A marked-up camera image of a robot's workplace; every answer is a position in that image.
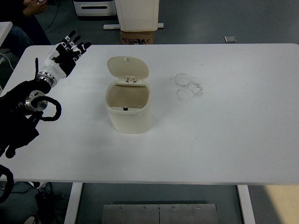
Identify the white and black hand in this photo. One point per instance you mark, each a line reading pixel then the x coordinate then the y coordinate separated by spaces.
pixel 64 59

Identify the cream trash bin lid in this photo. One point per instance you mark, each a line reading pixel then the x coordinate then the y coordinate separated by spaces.
pixel 127 67

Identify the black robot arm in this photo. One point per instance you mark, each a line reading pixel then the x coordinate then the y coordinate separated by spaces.
pixel 22 116

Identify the large white plastic bin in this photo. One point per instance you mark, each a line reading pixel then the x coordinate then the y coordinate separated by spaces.
pixel 137 14

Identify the cream trash bin body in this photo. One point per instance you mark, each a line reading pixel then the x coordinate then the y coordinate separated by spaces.
pixel 130 122

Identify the white table foot bar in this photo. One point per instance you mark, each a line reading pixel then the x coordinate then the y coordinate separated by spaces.
pixel 111 26

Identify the person's hand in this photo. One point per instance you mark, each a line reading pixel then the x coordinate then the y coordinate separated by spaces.
pixel 35 8

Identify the white appliance with dark slot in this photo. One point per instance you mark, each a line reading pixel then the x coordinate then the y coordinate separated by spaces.
pixel 95 8

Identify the person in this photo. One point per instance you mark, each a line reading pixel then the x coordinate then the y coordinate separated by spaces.
pixel 14 16

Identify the white side table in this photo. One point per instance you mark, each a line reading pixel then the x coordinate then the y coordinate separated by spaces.
pixel 4 29

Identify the brown cardboard box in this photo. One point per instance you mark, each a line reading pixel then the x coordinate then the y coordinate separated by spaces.
pixel 136 38

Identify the white table leg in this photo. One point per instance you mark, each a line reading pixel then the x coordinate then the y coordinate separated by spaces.
pixel 246 205
pixel 73 203

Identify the shoe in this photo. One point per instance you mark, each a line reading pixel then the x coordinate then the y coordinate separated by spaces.
pixel 31 219

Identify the small grey floor plate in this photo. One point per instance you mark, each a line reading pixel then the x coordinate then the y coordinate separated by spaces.
pixel 230 39

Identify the grey metal plate with screws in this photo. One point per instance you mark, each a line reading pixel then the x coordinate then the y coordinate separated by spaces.
pixel 158 214

